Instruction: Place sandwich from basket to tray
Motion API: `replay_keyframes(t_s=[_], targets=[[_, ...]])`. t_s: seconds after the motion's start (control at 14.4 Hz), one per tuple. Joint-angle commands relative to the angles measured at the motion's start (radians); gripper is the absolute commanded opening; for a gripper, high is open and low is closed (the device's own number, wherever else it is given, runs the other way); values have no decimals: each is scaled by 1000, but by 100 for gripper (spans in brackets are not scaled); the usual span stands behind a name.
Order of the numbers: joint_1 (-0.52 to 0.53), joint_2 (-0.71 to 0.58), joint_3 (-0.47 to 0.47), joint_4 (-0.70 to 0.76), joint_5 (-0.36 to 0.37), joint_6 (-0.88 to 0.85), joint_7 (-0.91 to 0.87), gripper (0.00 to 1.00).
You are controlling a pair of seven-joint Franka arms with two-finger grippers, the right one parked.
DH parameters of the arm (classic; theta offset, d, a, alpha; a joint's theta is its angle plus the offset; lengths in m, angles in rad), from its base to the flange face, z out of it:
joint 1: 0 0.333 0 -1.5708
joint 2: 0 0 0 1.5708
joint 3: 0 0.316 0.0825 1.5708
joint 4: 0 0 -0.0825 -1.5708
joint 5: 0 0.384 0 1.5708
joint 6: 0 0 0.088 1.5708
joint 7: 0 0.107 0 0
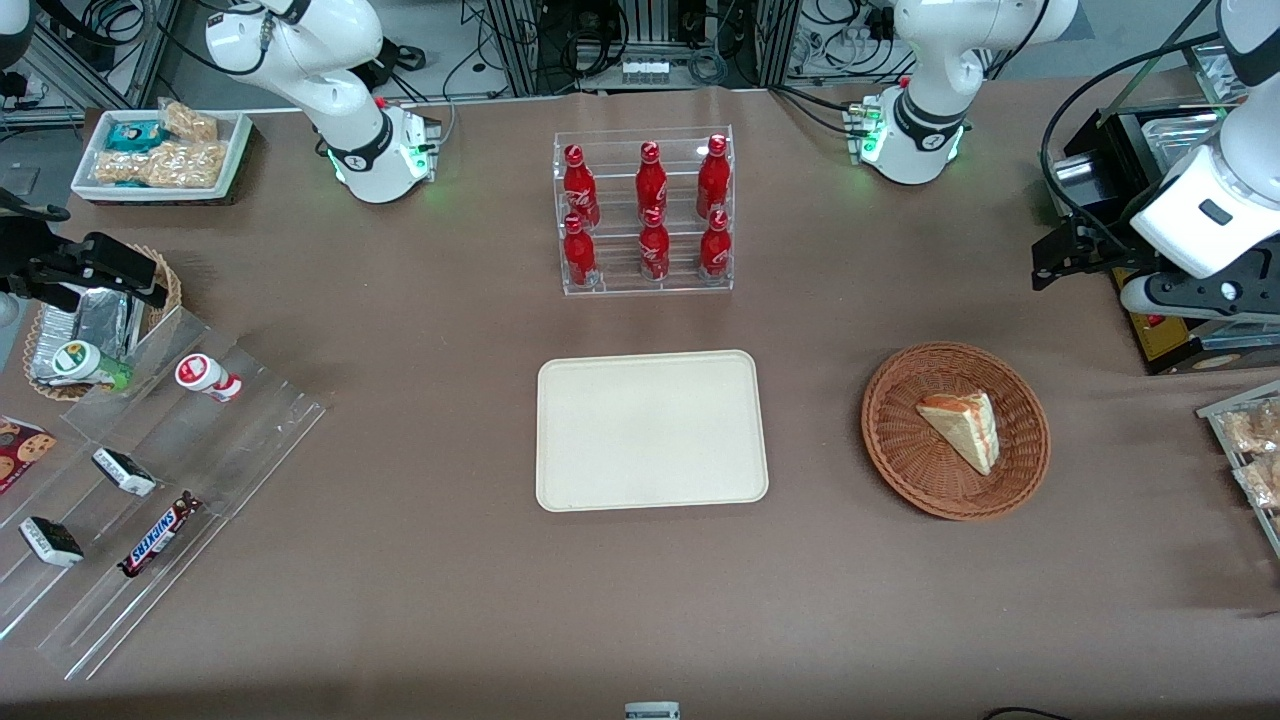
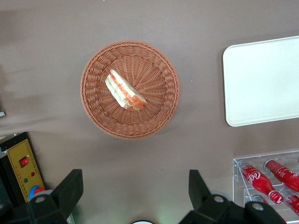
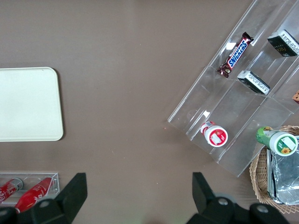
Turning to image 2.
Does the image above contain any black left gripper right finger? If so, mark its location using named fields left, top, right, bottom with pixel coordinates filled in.
left=179, top=169, right=246, bottom=224

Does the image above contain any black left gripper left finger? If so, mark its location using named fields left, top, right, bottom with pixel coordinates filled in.
left=27, top=169, right=84, bottom=224

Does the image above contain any triangular sandwich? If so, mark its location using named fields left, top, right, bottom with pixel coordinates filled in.
left=105, top=69, right=148, bottom=112

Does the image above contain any cream rectangular tray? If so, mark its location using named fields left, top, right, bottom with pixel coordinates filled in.
left=222, top=35, right=299, bottom=127

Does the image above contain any round brown wicker basket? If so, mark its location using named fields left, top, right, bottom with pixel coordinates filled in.
left=80, top=40, right=181, bottom=140

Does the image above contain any red blue emergency stop button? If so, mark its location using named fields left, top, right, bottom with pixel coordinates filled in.
left=28, top=185, right=46, bottom=201

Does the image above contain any clear acrylic bottle rack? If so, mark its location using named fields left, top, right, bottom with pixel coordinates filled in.
left=232, top=150, right=299, bottom=224

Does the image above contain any yellow control box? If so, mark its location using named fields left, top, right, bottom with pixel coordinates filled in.
left=0, top=132, right=46, bottom=206

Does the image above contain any red cola bottle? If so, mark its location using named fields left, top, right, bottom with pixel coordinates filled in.
left=263, top=159, right=299, bottom=193
left=279, top=188, right=299, bottom=217
left=238, top=160, right=285, bottom=204

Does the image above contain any red rocker switch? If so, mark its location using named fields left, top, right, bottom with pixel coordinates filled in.
left=19, top=156, right=30, bottom=169

